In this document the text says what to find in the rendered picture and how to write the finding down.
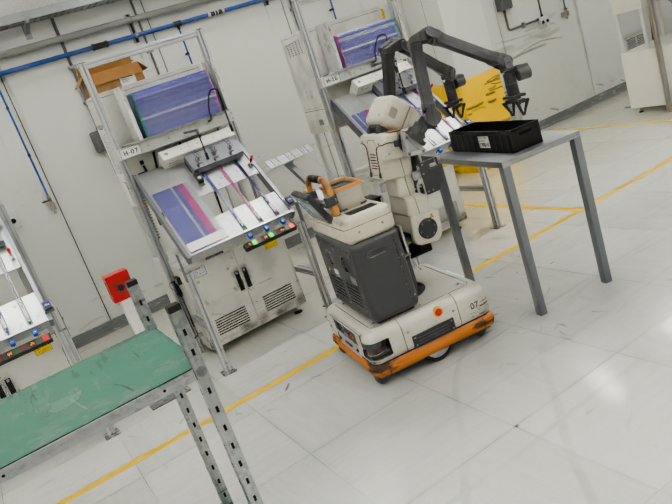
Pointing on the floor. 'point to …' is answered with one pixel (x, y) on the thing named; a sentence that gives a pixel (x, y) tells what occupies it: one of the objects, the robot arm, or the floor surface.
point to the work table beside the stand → (520, 206)
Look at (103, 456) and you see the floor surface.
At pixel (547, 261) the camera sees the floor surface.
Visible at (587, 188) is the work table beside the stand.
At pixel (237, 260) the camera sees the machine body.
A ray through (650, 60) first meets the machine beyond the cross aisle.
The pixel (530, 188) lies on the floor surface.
